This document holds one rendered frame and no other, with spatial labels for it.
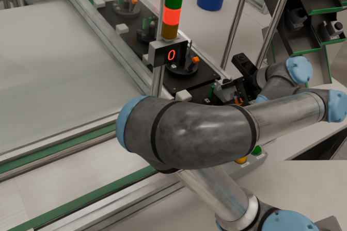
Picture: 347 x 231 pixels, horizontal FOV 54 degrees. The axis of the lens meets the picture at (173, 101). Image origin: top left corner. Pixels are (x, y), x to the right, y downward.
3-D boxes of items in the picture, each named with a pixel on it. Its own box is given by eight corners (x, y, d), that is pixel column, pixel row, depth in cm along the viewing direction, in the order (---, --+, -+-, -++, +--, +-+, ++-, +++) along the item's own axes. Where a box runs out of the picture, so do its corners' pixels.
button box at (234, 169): (263, 164, 118) (269, 153, 114) (217, 190, 109) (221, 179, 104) (250, 150, 122) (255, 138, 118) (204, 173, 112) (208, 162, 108)
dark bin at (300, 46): (317, 51, 122) (332, 40, 116) (289, 56, 117) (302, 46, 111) (286, -13, 130) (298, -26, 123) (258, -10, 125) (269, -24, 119)
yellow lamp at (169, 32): (179, 37, 104) (182, 23, 101) (166, 40, 102) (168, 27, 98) (171, 29, 107) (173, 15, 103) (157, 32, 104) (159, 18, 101)
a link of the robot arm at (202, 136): (202, 116, 46) (352, 80, 77) (153, 106, 54) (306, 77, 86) (204, 195, 48) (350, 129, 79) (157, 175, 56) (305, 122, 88)
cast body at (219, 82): (232, 99, 122) (237, 84, 117) (223, 103, 120) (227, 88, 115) (218, 85, 127) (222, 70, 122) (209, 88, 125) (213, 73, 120)
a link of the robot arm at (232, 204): (273, 264, 84) (142, 144, 54) (227, 240, 95) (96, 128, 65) (293, 220, 88) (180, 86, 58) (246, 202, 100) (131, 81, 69)
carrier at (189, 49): (220, 80, 141) (227, 55, 132) (172, 97, 130) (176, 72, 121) (187, 48, 154) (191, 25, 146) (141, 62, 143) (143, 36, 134)
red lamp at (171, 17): (182, 23, 100) (185, 8, 97) (168, 26, 98) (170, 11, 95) (173, 15, 103) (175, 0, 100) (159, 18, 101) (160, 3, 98)
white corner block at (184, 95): (190, 103, 129) (192, 96, 126) (180, 107, 126) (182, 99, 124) (184, 96, 131) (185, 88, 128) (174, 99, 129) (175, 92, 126)
